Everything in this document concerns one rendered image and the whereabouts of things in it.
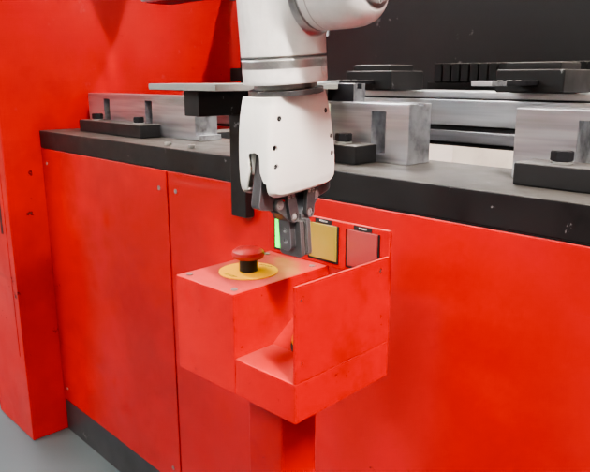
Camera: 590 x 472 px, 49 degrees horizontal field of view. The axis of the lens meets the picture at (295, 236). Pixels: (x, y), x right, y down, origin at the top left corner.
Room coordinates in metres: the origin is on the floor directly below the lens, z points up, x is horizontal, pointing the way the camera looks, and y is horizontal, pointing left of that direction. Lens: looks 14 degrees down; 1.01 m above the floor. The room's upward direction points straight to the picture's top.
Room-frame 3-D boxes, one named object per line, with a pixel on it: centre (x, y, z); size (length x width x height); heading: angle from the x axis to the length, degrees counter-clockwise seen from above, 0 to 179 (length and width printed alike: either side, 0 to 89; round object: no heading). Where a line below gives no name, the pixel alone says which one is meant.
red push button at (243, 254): (0.75, 0.06, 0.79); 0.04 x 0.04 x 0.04
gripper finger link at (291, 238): (0.65, 0.01, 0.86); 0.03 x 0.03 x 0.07; 46
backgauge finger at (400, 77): (1.33, -0.13, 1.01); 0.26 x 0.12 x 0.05; 134
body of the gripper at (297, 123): (0.66, 0.01, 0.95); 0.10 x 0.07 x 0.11; 136
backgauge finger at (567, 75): (1.08, -0.37, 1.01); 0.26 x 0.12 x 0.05; 134
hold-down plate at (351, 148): (1.14, -0.01, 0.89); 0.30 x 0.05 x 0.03; 44
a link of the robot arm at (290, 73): (0.66, 0.01, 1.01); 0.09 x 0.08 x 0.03; 136
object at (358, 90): (1.19, -0.04, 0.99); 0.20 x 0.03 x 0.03; 44
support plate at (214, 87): (1.10, 0.08, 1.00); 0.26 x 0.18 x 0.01; 134
